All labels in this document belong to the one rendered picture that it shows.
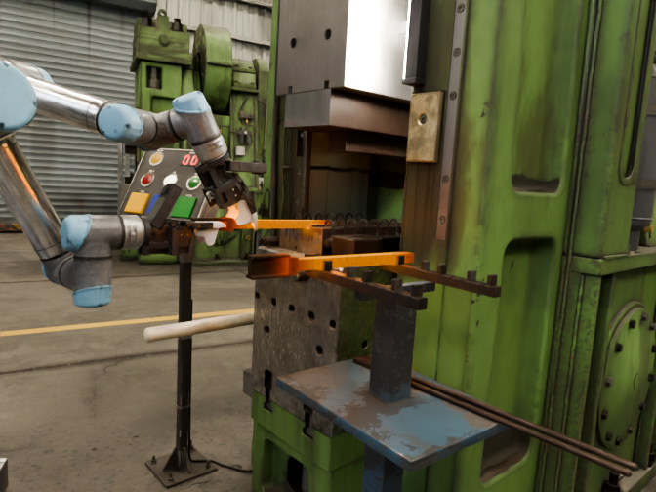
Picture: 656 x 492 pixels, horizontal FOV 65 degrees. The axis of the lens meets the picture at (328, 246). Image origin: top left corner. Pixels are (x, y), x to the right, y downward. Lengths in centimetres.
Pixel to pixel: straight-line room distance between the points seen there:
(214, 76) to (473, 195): 533
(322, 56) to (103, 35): 822
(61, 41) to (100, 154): 177
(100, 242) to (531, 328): 118
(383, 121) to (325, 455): 94
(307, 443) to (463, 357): 49
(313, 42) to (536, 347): 107
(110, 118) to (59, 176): 813
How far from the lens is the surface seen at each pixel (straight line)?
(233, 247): 643
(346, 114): 144
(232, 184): 127
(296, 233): 149
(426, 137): 132
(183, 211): 173
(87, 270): 116
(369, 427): 97
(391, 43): 151
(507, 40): 130
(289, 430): 155
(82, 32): 951
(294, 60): 155
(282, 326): 148
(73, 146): 928
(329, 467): 145
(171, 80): 636
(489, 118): 125
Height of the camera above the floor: 113
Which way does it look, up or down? 8 degrees down
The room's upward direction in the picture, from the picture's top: 3 degrees clockwise
